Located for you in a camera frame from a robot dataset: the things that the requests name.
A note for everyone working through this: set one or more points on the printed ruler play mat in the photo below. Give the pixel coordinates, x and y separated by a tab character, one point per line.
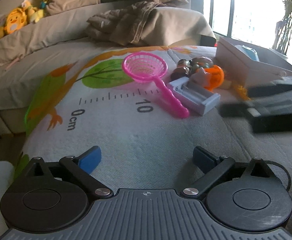
144	146

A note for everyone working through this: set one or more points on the orange toy cup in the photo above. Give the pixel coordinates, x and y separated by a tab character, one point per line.
215	77

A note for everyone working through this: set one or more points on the pale grey toy figure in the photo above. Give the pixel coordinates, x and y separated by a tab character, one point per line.
201	77

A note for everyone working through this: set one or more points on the pink teal toy figure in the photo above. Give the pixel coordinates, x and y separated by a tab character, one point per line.
202	61

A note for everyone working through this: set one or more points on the white grey rectangular toy box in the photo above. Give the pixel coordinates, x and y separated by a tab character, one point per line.
193	96

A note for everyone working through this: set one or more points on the blue packet in box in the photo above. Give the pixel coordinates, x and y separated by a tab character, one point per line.
249	52

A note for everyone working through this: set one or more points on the pink toy net scoop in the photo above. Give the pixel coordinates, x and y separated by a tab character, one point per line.
146	67

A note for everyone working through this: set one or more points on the brown crumpled blanket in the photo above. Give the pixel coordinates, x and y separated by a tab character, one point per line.
125	26

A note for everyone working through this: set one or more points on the pink cardboard storage box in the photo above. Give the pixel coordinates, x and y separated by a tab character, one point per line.
246	71

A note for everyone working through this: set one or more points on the dark brown toy figure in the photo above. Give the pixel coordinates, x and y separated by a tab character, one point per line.
182	69

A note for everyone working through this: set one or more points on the yellow duck plush toy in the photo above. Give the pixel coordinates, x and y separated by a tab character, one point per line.
12	22

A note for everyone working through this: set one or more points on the beige bed sheet cover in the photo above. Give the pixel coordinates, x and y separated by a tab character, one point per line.
165	26

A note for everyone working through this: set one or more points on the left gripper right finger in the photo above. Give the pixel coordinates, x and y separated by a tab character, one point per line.
215	170

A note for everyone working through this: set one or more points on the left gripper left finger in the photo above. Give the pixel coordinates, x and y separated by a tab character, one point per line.
77	170

